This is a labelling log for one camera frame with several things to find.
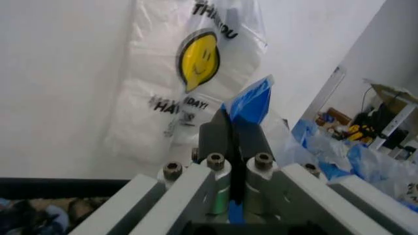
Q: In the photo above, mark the white printed plastic bag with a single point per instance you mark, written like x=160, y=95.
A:
x=409, y=193

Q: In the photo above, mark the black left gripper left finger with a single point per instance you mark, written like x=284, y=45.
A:
x=183, y=195

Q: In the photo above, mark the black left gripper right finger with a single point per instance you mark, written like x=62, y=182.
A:
x=294, y=195

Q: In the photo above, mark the white shelf unit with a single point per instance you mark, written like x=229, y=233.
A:
x=396, y=122

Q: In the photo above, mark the blue plastic garbage bag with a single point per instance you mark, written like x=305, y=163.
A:
x=251, y=102

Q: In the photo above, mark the black trash bin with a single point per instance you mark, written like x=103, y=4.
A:
x=49, y=186

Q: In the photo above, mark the yellow and black tool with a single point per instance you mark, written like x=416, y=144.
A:
x=359, y=131

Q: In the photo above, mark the brown box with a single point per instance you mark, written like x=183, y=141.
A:
x=336, y=116

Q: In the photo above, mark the white smiley face plastic bag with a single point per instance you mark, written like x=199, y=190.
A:
x=156, y=73

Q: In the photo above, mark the pile of blue plastic bags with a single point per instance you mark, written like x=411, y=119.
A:
x=359, y=161

